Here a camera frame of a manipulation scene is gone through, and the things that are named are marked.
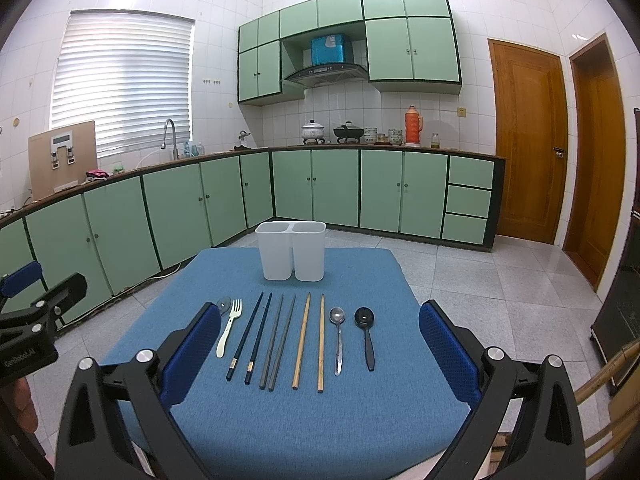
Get cream plastic fork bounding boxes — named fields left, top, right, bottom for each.
left=216, top=299, right=243, bottom=359

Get black chopstick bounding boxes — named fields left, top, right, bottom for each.
left=226, top=292, right=264, bottom=382
left=244, top=292, right=272, bottom=386

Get grey chopstick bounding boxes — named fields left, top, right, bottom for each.
left=268, top=295, right=296, bottom=392
left=259, top=294, right=284, bottom=390

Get black spoon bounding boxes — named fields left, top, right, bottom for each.
left=355, top=307, right=375, bottom=372

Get bamboo chopstick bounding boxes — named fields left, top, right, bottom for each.
left=292, top=292, right=311, bottom=390
left=317, top=294, right=326, bottom=393

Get steel spoon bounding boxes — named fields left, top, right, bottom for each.
left=329, top=307, right=345, bottom=376

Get steel kitchen faucet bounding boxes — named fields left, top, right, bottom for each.
left=159, top=117, right=181, bottom=162

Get left hand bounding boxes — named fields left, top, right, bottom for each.
left=12, top=378, right=38, bottom=434

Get green lower cabinets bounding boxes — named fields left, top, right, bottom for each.
left=1, top=145, right=506, bottom=324

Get green cabinets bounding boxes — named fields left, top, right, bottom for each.
left=238, top=0, right=462, bottom=106
left=1, top=145, right=506, bottom=324

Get bamboo chair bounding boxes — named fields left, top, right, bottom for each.
left=491, top=338, right=640, bottom=476

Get pink cloth on counter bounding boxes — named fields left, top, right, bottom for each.
left=86, top=169, right=111, bottom=182

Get cardboard board with labels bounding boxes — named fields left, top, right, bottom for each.
left=28, top=122, right=99, bottom=202

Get black cabinet at right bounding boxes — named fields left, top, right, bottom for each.
left=589, top=106, right=640, bottom=397

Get white double utensil holder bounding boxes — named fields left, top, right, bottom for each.
left=255, top=221, right=326, bottom=283

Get window blinds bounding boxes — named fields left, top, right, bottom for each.
left=50, top=10, right=194, bottom=158

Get blue table mat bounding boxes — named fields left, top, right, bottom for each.
left=105, top=247, right=469, bottom=479

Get white cooking pot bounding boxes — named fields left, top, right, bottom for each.
left=302, top=119, right=326, bottom=145

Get far right wooden door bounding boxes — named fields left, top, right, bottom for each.
left=563, top=34, right=626, bottom=287

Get wooden door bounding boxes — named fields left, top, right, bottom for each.
left=563, top=34, right=626, bottom=287
left=488, top=39, right=568, bottom=244

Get near wooden door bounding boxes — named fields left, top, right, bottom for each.
left=488, top=39, right=568, bottom=244

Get black wok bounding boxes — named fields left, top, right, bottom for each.
left=333, top=120, right=364, bottom=144

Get range hood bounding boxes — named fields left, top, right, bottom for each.
left=285, top=63, right=369, bottom=88

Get patterned glass canister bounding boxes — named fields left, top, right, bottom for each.
left=387, top=128, right=404, bottom=145

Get orange thermos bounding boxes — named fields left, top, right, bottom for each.
left=405, top=104, right=423, bottom=148

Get blue box on hood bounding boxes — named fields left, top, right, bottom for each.
left=310, top=34, right=354, bottom=66

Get green upper cabinets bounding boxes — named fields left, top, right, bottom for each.
left=238, top=0, right=462, bottom=106

